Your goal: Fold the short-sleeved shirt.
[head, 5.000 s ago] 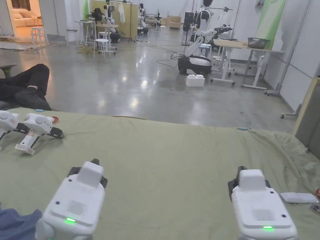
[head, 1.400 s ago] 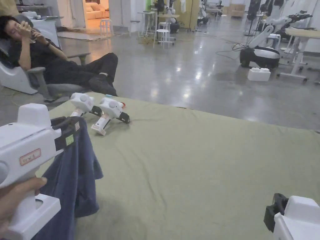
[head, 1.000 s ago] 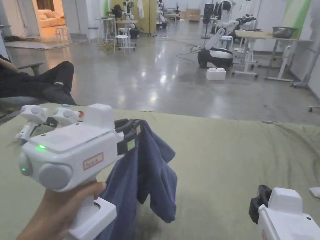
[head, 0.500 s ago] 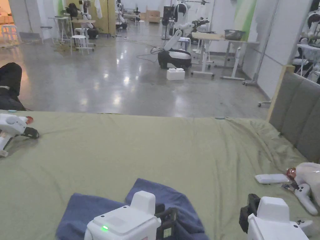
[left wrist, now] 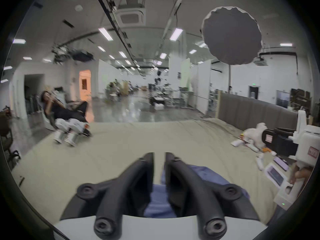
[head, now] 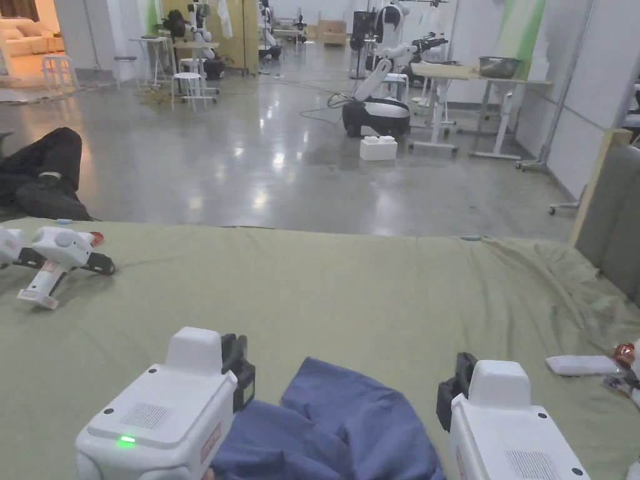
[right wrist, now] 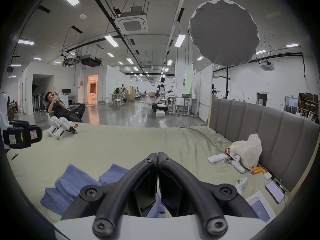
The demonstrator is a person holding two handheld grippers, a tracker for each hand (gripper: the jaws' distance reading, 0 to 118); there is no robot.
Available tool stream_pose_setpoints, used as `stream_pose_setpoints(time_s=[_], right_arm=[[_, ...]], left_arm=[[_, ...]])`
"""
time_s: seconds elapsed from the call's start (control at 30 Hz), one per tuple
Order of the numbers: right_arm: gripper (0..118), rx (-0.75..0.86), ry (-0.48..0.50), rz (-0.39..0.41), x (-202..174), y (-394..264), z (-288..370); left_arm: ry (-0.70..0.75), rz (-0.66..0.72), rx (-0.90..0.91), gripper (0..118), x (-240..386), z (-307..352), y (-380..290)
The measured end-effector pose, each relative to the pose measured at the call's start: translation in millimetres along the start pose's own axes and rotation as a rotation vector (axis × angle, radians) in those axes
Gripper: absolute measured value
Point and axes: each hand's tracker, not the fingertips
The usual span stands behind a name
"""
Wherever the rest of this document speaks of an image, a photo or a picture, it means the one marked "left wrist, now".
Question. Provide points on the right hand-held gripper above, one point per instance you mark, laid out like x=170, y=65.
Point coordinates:
x=308, y=141

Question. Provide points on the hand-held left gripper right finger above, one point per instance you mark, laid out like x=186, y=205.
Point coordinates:
x=200, y=196

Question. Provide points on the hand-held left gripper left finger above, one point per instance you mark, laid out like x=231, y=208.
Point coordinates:
x=112, y=199

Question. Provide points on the dark blue garment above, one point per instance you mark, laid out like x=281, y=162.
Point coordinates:
x=160, y=199

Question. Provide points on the person's right hand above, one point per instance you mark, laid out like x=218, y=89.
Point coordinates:
x=302, y=172

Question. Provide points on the phone with dark screen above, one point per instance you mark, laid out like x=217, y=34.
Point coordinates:
x=282, y=163

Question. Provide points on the white plush toy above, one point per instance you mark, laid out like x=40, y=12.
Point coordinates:
x=255, y=134

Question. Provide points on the white device with screen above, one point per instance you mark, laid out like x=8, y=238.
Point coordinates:
x=275, y=175

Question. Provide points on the small white packet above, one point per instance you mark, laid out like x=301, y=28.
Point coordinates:
x=237, y=142

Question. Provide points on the grey padded headboard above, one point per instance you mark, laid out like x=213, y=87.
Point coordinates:
x=250, y=111

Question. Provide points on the spare white hand-held gripper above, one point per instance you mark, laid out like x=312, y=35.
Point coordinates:
x=75, y=131
x=60, y=130

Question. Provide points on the small black clip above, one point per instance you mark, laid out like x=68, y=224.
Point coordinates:
x=21, y=180

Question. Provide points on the round grey studio lamp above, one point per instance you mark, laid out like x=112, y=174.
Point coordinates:
x=231, y=35

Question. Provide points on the dark chair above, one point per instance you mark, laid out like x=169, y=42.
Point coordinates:
x=6, y=131

